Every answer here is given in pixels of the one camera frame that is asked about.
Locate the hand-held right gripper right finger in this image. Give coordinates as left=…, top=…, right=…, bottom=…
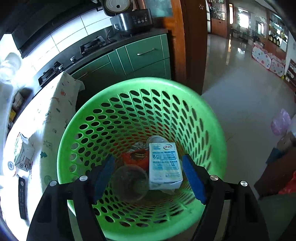
left=181, top=154, right=270, bottom=241

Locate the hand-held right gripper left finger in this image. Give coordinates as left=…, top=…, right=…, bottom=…
left=26, top=153, right=116, bottom=241

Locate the translucent plastic cup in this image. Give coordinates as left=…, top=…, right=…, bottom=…
left=111, top=164, right=149, bottom=202

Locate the white blue milk carton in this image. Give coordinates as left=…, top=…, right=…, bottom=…
left=149, top=142, right=184, bottom=190

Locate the red snack wrapper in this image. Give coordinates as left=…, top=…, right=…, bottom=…
left=121, top=149, right=149, bottom=171

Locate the clear plastic lid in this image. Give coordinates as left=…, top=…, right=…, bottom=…
left=147, top=136, right=170, bottom=149

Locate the green perforated plastic basket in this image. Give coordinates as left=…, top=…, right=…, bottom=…
left=57, top=77, right=228, bottom=241

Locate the brown wooden furniture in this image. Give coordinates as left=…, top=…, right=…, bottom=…
left=254, top=134, right=296, bottom=200

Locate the white printed tablecloth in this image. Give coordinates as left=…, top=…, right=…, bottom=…
left=0, top=71, right=85, bottom=241

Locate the green white carton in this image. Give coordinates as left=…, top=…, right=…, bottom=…
left=14, top=133, right=36, bottom=172

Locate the black remote control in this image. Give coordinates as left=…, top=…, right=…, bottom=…
left=18, top=176, right=30, bottom=220

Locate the red plastic bag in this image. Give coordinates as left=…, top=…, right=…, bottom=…
left=278, top=171, right=296, bottom=195

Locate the pink plastic bag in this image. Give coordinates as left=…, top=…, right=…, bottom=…
left=271, top=109, right=291, bottom=136

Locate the small cardboard box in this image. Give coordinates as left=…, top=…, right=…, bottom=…
left=12, top=91, right=25, bottom=109

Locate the green kitchen cabinet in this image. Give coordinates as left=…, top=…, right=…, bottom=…
left=70, top=34, right=172, bottom=99

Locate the black gas stove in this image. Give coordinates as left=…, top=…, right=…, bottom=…
left=38, top=36, right=107, bottom=88

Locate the polka dot play tent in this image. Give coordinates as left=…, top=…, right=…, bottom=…
left=252, top=42, right=286, bottom=77

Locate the clear plastic bottle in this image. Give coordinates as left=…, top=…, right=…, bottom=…
left=0, top=52, right=23, bottom=84

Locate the wooden display cabinet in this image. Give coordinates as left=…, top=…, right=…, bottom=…
left=206, top=0, right=230, bottom=38

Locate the dark rice cooker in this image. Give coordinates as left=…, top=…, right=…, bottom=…
left=102, top=0, right=153, bottom=36

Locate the black range hood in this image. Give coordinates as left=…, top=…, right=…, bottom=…
left=10, top=0, right=103, bottom=59

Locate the wooden bottle shelf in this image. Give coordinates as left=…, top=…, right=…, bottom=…
left=268, top=11, right=290, bottom=54

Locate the wooden door frame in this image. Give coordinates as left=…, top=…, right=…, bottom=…
left=171, top=0, right=209, bottom=95

